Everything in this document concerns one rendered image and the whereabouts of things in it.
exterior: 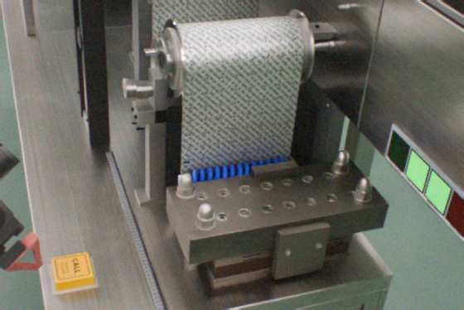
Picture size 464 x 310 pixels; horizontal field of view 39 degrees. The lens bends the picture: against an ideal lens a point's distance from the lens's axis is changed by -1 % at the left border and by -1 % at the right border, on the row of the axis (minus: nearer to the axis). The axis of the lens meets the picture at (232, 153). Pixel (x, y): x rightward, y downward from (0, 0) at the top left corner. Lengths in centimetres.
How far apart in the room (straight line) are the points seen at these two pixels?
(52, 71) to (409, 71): 117
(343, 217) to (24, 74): 109
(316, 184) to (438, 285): 147
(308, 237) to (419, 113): 31
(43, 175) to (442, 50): 92
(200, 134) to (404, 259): 166
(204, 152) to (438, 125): 47
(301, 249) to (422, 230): 176
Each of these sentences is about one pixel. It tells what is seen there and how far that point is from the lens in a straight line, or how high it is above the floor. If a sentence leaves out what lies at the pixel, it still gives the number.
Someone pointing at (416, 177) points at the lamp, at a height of 117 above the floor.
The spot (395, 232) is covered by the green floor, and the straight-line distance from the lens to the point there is 290.
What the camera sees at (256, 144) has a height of 107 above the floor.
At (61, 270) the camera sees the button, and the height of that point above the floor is 92.
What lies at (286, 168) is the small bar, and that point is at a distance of 130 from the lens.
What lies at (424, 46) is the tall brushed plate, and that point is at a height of 138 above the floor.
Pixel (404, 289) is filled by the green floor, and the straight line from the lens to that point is 265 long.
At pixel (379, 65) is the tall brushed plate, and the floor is 129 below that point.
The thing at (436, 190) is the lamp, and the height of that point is 119.
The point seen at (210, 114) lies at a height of 116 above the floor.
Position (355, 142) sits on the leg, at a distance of 163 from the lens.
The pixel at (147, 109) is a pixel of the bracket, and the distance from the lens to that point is 129.
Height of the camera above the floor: 179
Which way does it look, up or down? 34 degrees down
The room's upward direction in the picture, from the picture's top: 4 degrees clockwise
